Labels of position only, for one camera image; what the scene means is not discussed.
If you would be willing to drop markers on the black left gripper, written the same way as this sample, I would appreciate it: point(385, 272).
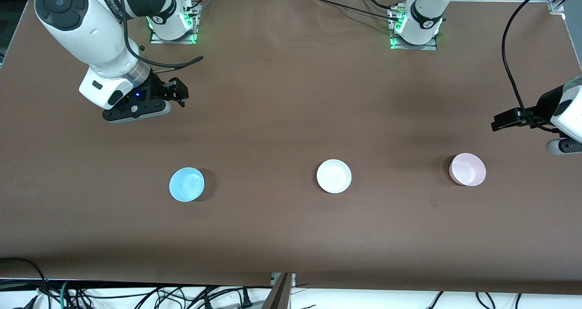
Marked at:
point(544, 106)

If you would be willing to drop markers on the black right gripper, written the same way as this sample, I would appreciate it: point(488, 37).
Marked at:
point(156, 88)

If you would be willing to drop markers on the pink bowl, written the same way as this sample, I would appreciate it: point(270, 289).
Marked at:
point(468, 169)

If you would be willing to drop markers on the blue bowl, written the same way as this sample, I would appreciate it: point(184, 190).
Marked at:
point(186, 185)

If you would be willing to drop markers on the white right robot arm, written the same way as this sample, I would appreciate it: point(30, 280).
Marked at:
point(82, 27)

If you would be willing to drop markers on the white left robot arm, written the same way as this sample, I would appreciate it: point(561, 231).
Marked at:
point(427, 9)

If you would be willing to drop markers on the white bowl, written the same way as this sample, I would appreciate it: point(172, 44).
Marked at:
point(334, 176)

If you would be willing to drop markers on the brown table cloth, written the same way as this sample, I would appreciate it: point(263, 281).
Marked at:
point(273, 118)

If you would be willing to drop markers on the black power plug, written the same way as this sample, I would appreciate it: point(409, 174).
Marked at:
point(247, 298)

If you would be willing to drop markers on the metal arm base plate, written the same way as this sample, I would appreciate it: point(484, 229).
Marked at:
point(395, 43)
point(193, 34)

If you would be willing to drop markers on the aluminium frame post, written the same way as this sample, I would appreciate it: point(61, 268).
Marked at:
point(279, 295)

